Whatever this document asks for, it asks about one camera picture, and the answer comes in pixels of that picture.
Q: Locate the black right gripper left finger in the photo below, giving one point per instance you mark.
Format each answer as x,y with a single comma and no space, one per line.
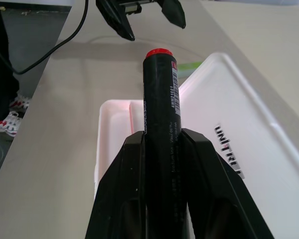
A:
119,189

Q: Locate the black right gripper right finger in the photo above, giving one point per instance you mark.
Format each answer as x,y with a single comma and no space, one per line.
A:
214,189

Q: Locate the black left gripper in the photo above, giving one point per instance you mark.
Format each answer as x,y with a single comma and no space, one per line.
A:
132,6

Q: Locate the black marker with red cap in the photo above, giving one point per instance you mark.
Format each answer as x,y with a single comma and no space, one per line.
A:
160,99

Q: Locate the green marker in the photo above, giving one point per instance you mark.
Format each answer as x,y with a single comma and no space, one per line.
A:
188,67

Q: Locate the white and red sneaker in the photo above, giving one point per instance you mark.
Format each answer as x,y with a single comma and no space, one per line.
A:
21,103
5,124

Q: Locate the person's black trouser leg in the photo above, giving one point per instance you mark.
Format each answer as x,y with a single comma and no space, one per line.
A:
2,49

